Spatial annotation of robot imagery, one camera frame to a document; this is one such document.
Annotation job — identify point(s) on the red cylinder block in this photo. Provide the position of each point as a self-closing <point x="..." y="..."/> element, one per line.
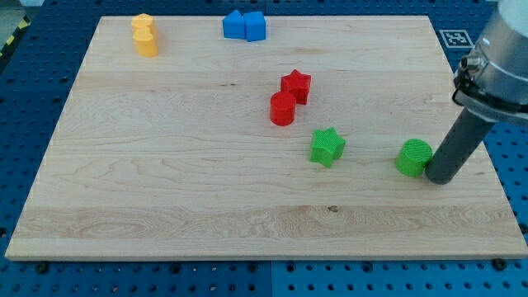
<point x="282" y="110"/>

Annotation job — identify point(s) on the wooden board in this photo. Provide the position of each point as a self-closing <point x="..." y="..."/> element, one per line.
<point x="175" y="158"/>

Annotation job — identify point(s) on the red star block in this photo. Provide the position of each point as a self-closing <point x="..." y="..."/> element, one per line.
<point x="298" y="84"/>

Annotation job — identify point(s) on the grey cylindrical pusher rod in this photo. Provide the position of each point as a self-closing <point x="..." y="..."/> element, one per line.
<point x="464" y="136"/>

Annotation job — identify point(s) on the yellow heart block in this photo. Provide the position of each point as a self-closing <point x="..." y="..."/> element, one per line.
<point x="145" y="42"/>

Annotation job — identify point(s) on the green star block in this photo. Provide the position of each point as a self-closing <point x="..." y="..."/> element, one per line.
<point x="326" y="146"/>

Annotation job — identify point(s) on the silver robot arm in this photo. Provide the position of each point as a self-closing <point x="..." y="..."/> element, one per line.
<point x="491" y="81"/>

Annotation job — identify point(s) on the blue triangle block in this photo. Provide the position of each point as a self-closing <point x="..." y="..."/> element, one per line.
<point x="234" y="26"/>

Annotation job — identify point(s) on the blue cube block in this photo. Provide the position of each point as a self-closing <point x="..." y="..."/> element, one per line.
<point x="255" y="26"/>

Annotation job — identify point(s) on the green cylinder block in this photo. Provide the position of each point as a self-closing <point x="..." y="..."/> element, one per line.
<point x="413" y="157"/>

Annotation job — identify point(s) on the yellow pentagon block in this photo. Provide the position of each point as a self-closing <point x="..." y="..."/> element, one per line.
<point x="143" y="20"/>

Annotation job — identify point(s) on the white fiducial marker tag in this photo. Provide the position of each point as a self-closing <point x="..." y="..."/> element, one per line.
<point x="456" y="39"/>

